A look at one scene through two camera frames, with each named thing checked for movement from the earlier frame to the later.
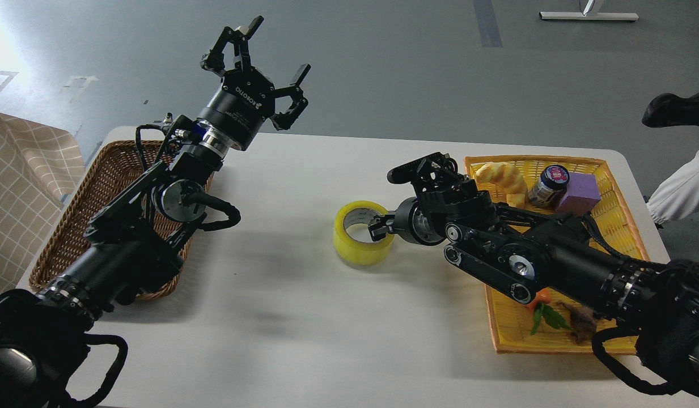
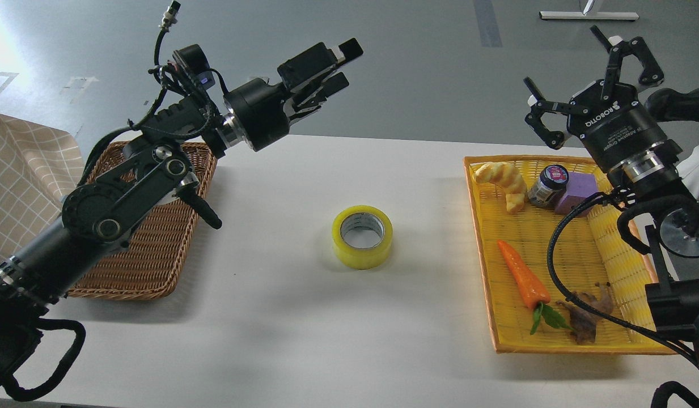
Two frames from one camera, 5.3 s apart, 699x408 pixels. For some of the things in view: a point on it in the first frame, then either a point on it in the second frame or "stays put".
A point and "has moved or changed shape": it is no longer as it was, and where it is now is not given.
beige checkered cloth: x=31 y=169 stays put
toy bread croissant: x=507 y=177 stays put
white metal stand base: x=588 y=16 stays put
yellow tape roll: x=357 y=252 has moved or changed shape
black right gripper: x=413 y=224 to x=618 y=124
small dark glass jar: x=551 y=186 stays put
